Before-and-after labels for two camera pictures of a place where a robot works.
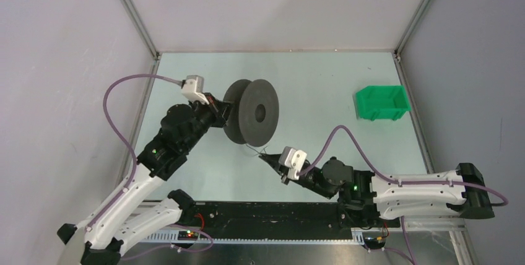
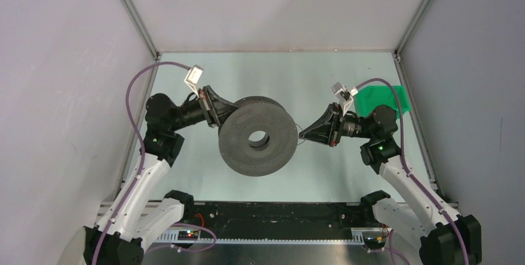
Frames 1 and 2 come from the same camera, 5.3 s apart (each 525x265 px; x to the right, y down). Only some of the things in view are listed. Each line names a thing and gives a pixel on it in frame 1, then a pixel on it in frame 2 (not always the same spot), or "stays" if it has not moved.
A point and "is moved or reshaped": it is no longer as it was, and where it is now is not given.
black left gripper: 220,110 stays
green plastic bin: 377,102 stays
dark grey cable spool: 254,118 is moved or reshaped
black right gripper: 273,160 -> 327,128
